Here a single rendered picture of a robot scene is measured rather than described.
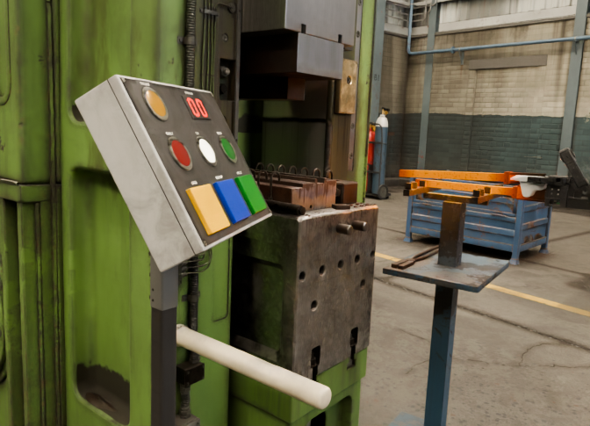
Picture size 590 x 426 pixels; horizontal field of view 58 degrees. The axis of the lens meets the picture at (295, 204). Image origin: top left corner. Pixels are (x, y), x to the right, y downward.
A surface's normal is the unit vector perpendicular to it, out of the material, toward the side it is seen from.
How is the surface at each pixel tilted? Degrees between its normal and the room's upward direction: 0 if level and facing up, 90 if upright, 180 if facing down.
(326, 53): 90
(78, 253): 90
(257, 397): 90
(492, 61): 90
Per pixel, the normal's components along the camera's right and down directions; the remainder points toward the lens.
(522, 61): -0.77, 0.06
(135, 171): -0.25, 0.13
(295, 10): 0.78, 0.13
